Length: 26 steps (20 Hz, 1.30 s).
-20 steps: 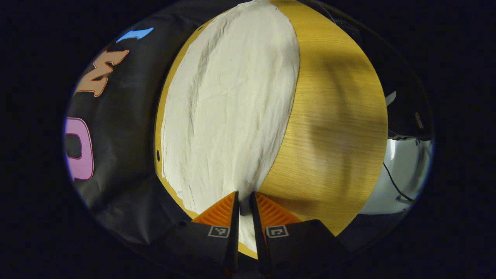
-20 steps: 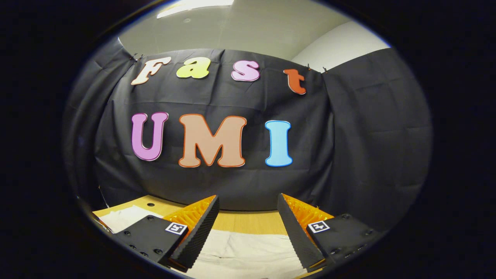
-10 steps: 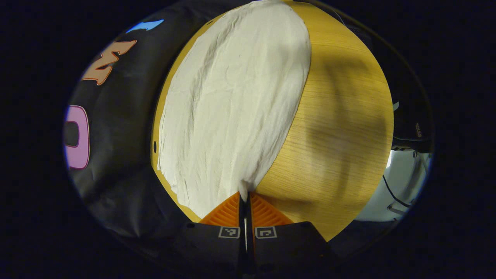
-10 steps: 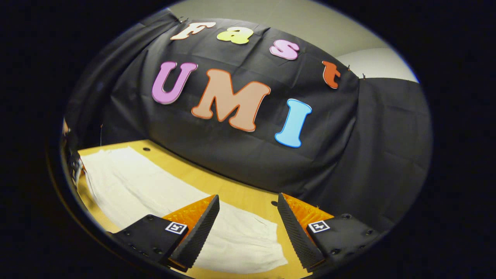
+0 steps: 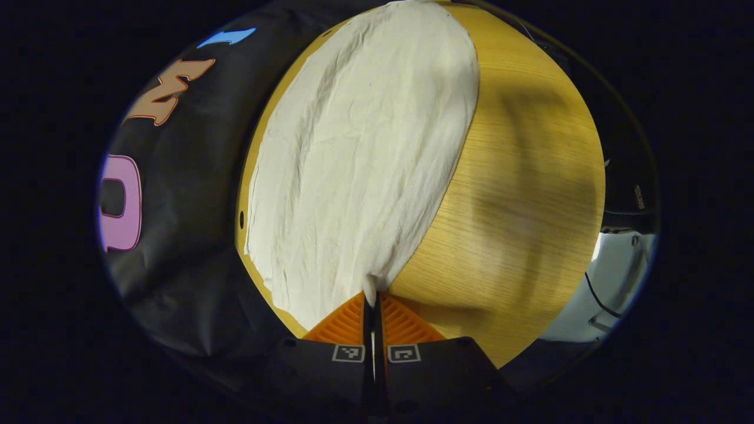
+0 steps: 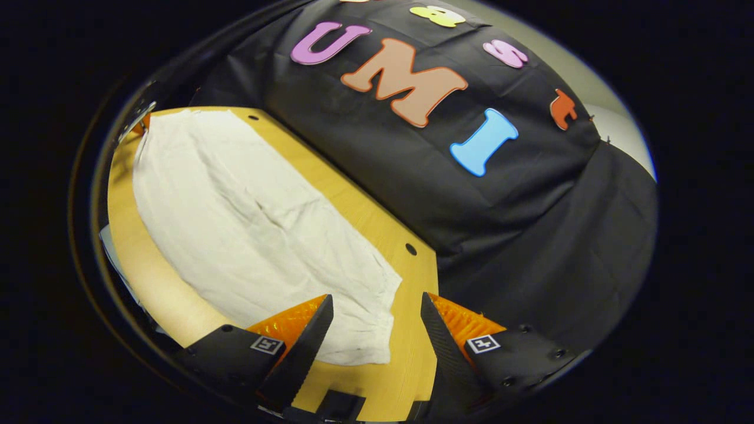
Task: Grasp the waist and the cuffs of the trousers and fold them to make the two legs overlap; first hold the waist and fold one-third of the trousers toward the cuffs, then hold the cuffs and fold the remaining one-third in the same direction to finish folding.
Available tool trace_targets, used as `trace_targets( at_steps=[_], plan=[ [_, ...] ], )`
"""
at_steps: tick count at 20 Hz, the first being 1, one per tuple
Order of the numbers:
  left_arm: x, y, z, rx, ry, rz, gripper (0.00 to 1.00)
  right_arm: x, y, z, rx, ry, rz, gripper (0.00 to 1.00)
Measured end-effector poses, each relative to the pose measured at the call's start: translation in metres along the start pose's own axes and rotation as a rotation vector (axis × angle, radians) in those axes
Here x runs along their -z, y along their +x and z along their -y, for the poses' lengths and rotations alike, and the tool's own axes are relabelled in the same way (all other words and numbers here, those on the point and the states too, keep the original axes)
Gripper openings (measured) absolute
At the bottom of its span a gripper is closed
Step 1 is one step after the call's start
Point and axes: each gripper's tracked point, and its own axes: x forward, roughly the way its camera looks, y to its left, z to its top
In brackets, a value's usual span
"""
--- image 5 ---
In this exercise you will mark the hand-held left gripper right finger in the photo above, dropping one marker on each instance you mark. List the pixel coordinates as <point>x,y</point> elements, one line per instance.
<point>430,377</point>

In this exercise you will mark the white jeans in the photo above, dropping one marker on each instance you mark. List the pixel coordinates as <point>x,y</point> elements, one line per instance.
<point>359,165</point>

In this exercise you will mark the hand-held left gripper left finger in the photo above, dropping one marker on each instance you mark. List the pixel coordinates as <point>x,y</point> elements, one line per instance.
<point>330,377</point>

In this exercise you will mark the black backdrop cloth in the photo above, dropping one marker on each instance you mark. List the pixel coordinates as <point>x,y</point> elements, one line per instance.
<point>194,194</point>

